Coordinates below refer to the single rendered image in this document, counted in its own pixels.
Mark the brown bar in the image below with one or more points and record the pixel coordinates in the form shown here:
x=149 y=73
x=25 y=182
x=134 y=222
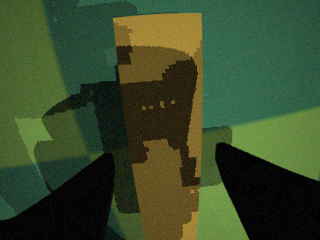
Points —
x=161 y=75

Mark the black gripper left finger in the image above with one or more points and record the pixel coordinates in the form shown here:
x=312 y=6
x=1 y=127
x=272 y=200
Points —
x=78 y=210

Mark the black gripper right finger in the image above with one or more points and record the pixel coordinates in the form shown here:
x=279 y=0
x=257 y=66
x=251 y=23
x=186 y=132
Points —
x=273 y=203

